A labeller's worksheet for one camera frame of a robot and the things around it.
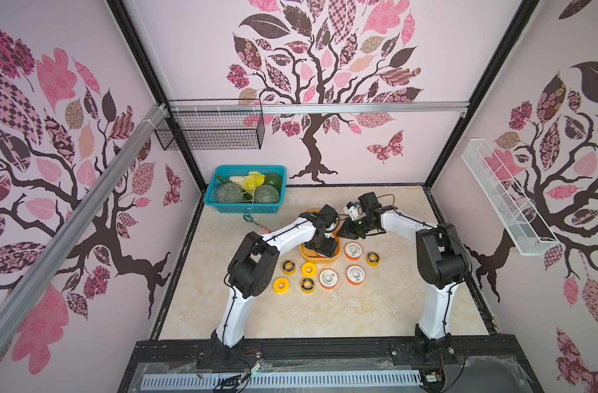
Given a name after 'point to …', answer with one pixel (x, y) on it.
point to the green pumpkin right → (266, 194)
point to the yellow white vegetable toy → (250, 182)
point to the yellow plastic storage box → (308, 255)
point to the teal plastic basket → (210, 195)
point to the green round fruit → (274, 179)
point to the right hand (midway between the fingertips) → (337, 236)
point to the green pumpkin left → (229, 192)
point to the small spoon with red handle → (249, 218)
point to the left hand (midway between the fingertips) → (322, 253)
